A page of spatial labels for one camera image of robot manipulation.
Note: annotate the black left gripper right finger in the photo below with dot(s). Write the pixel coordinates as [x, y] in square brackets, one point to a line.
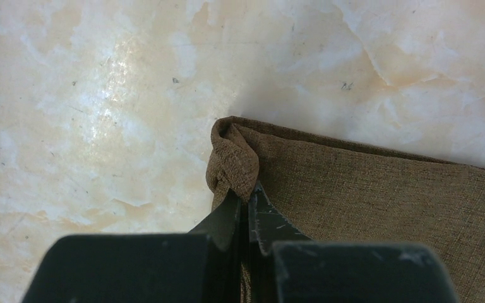
[267, 227]

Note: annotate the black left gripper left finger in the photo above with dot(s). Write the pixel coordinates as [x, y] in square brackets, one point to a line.
[221, 232]

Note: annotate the brown cloth napkin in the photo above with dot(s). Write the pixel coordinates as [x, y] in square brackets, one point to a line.
[336, 190]

